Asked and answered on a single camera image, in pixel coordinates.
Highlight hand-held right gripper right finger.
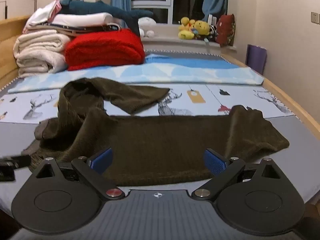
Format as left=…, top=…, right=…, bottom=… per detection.
left=191, top=149, right=283, bottom=201

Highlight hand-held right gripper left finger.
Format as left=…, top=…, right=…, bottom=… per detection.
left=31, top=147, right=125, bottom=201

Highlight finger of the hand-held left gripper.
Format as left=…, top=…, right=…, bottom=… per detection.
left=0, top=155, right=31, bottom=168

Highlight dark olive corduroy pants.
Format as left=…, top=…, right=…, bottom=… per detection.
left=21, top=77, right=290, bottom=187

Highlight deer print bed sheet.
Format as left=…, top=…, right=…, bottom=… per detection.
left=0, top=46, right=320, bottom=217

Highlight light blue patterned blanket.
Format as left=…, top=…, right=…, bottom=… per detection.
left=7, top=54, right=265, bottom=94

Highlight red fluffy folded blanket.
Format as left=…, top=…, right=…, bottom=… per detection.
left=64, top=29, right=146, bottom=71

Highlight cream folded blanket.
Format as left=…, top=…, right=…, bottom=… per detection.
left=13, top=29, right=70, bottom=78

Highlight purple board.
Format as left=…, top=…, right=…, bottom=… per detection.
left=245, top=44, right=267, bottom=75

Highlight dark patterned folded cloth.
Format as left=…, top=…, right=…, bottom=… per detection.
left=50, top=22, right=122, bottom=34

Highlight dark red cushion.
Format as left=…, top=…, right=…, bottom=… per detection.
left=215, top=14, right=236, bottom=47

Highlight yellow bear plush toy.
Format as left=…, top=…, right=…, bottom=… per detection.
left=193, top=20, right=211, bottom=39

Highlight yellow duck plush toy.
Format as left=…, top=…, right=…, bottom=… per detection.
left=178, top=17, right=197, bottom=40

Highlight white plush toy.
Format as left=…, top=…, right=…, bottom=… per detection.
left=138, top=17, right=157, bottom=38

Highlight pink white folded cloth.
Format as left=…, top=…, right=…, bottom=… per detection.
left=22, top=0, right=62, bottom=33

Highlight teal shark plush toy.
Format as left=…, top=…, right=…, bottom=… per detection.
left=59, top=0, right=154, bottom=36

